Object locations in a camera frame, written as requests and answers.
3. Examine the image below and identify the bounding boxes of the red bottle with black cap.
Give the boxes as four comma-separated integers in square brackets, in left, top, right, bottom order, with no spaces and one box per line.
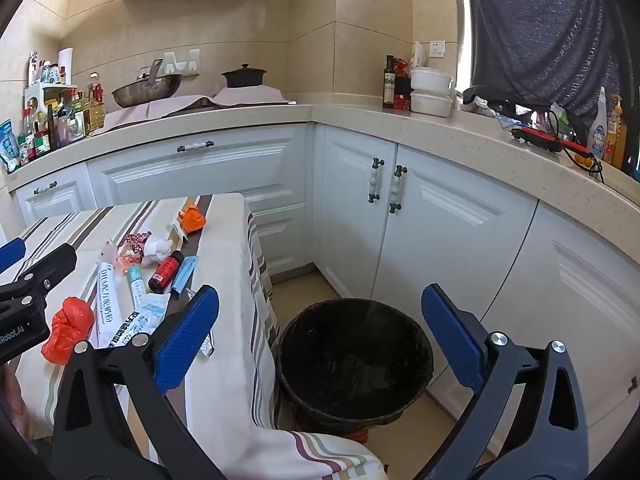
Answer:
[148,250,184,294]

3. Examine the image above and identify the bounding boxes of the orange liquid bottle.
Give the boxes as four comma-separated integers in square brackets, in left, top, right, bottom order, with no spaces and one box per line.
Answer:
[606,94,629,170]

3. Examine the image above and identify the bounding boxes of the white paper roll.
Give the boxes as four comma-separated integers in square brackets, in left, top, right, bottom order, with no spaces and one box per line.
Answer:
[57,47,74,84]

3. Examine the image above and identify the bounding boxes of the white cabinet door handle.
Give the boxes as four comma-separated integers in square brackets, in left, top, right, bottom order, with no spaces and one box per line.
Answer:
[369,157,385,204]
[389,165,409,214]

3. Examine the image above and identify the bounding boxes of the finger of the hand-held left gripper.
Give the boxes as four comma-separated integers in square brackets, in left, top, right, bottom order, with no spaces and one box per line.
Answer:
[0,238,27,276]
[12,243,78,293]

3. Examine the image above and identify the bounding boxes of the teal cap tube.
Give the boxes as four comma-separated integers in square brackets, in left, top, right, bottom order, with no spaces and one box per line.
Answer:
[126,266,152,312]

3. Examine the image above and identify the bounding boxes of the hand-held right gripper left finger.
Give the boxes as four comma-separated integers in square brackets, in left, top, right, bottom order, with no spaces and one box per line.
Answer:
[50,285,221,480]

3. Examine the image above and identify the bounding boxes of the cluster of condiment bottles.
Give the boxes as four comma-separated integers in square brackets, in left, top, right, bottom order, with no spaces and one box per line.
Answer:
[17,51,109,166]

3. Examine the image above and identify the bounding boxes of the black cable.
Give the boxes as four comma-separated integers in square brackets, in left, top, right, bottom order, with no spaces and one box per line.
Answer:
[549,104,607,184]

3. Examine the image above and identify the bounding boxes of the white wall hook rack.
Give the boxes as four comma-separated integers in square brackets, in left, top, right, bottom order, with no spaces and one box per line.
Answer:
[162,49,202,79]

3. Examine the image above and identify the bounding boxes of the blue snack packet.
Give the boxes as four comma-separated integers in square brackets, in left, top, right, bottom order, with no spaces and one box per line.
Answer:
[0,120,22,174]

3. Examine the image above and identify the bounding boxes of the black trash bin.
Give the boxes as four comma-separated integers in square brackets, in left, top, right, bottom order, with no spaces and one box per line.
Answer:
[276,299,435,436]

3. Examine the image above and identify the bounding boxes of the steel wok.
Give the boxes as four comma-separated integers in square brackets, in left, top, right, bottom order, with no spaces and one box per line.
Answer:
[111,58,184,109]

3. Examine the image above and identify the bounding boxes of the white kitchen cabinets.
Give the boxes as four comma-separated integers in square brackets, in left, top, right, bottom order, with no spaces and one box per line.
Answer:
[10,122,640,456]

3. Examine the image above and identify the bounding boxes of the striped tablecloth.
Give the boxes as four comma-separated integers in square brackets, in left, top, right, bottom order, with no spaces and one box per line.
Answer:
[0,192,391,480]

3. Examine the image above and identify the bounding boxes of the white spray bottle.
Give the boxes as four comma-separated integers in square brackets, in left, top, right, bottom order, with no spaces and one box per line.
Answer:
[587,86,609,159]

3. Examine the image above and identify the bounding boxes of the orange plastic bag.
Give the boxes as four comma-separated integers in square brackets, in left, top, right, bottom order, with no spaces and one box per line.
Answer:
[177,205,207,235]

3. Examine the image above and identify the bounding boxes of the blue sachet packet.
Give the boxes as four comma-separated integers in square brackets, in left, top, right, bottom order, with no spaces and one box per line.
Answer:
[170,255,200,297]

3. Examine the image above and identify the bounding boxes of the pink stove cover cloth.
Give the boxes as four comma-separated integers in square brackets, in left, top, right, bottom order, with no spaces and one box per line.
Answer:
[92,86,297,134]

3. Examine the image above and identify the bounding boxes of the dark oil bottle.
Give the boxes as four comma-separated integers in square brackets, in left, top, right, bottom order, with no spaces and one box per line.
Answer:
[382,55,397,110]

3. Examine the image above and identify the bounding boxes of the red plastic bag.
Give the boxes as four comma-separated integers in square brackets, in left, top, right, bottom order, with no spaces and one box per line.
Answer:
[41,296,96,363]

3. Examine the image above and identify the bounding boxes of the black pot with lid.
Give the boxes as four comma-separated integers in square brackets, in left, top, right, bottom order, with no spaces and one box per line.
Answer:
[221,64,267,89]

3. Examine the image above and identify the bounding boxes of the white paper stick wrapper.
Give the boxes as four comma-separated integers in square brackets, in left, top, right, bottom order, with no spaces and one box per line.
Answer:
[167,212,189,247]

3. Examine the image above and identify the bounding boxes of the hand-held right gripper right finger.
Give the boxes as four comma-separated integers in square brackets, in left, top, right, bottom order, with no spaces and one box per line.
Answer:
[415,284,591,480]

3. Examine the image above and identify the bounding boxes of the clear plastic wrapper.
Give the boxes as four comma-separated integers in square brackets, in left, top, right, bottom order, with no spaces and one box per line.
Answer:
[97,240,142,274]

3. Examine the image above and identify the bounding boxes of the pile of plastic bags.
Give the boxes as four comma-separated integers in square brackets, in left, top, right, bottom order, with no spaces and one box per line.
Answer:
[459,87,532,127]

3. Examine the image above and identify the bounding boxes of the red packet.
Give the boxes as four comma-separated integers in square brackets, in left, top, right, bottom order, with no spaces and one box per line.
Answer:
[392,57,414,112]

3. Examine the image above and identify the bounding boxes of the dark grey hanging cloth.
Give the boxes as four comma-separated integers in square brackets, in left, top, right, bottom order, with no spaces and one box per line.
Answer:
[464,0,640,113]

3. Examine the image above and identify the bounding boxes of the red white patterned wrapper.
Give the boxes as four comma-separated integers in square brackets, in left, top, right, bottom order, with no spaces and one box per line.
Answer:
[121,230,153,257]

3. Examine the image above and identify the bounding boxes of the white tissue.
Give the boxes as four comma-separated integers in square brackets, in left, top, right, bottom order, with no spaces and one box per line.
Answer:
[142,235,172,266]

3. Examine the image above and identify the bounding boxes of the long white tube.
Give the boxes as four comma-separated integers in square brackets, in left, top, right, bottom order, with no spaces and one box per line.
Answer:
[96,260,124,351]

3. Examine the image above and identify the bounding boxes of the red power strip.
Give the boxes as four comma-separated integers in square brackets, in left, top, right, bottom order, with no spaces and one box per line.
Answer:
[510,126,592,157]

